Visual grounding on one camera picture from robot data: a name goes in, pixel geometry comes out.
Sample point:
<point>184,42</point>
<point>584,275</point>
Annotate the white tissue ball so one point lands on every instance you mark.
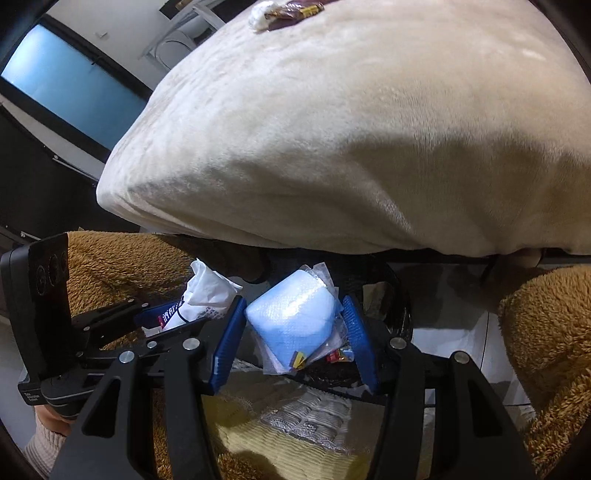
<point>261,16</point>

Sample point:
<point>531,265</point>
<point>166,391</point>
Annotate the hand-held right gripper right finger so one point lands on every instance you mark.
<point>362,346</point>

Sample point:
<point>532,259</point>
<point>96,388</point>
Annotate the white table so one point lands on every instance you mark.
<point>205,16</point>

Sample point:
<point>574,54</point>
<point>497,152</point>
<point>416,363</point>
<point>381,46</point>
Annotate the white printed packet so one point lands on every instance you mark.
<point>207,295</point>

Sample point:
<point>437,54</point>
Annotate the blue white plastic packet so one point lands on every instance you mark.
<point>291,318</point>

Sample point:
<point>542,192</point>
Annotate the blue frosted glass door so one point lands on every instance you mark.
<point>60,78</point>

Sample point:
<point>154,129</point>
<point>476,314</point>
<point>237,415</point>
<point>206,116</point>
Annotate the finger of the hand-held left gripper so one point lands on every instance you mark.
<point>166,334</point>
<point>150,314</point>

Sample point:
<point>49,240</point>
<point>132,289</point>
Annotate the black bin with bag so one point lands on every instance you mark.
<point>402,309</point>

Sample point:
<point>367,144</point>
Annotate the black cabinet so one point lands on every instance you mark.
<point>46,194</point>

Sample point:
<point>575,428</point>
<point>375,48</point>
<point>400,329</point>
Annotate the brown shaggy rug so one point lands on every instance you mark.
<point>115,267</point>
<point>545,332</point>

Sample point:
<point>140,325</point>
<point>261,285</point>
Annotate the person's left forearm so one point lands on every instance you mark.
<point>44,443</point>

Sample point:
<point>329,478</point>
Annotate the crumpled colourful snack wrapper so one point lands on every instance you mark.
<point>295,9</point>

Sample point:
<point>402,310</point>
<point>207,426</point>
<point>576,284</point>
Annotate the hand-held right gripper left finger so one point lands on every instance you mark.
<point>226,350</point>

